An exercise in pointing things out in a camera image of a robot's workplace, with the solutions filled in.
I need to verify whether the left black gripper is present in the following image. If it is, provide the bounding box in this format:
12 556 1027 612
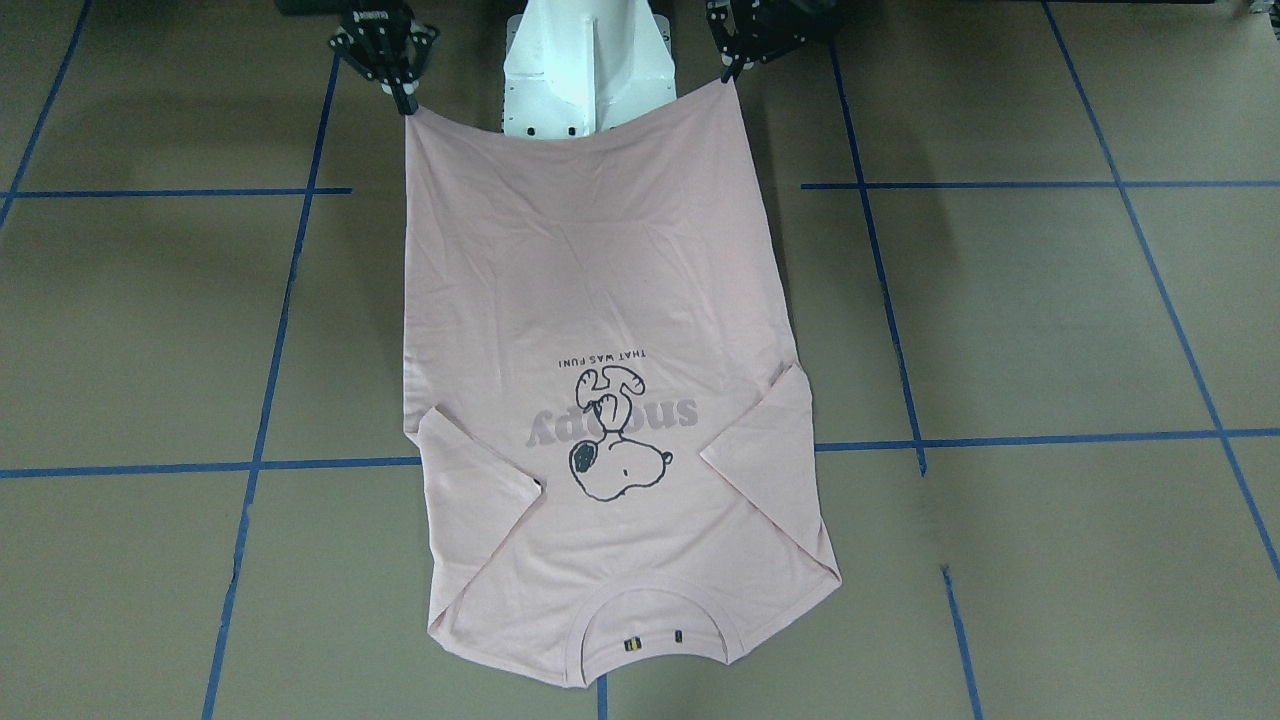
704 1 841 85

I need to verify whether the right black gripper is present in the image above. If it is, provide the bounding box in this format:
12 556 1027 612
329 1 442 117

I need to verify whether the pink Snoopy t-shirt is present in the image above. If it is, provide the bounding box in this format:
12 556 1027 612
403 82 842 688

